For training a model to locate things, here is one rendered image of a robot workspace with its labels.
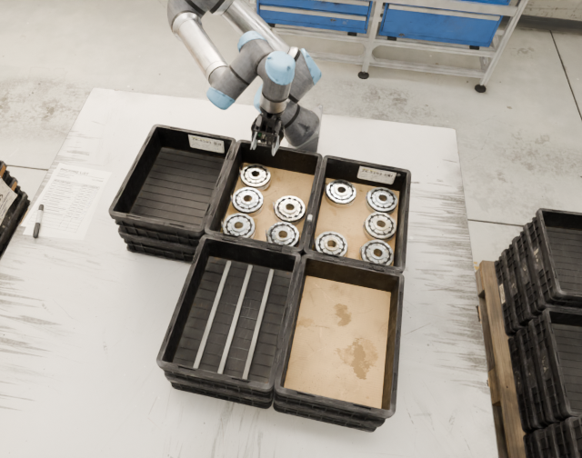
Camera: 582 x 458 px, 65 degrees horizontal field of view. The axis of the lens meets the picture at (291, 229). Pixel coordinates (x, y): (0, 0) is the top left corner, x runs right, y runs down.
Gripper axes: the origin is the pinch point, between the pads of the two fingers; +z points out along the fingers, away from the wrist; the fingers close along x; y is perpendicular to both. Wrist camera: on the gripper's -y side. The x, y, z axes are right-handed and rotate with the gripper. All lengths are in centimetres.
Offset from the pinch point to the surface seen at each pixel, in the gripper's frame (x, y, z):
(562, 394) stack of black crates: 122, 41, 35
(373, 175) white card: 38.0, -6.7, 6.3
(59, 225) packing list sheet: -63, 26, 39
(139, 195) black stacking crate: -36.6, 15.5, 22.5
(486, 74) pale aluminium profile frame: 124, -182, 70
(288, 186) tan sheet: 11.1, 0.2, 15.7
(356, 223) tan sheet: 35.6, 10.3, 12.2
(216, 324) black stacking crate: 1, 54, 17
